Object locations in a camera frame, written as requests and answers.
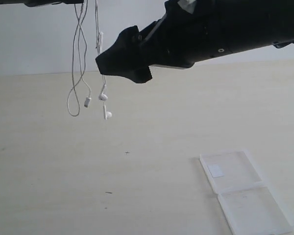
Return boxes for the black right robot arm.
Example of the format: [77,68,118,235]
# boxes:
[96,0,294,84]

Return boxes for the white wired earphones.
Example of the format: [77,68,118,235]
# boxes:
[67,0,113,120]

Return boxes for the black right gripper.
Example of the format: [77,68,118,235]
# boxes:
[95,0,232,84]

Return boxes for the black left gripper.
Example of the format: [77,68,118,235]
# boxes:
[23,0,85,7]

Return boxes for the clear plastic storage case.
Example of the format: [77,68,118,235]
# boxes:
[199,149,294,235]

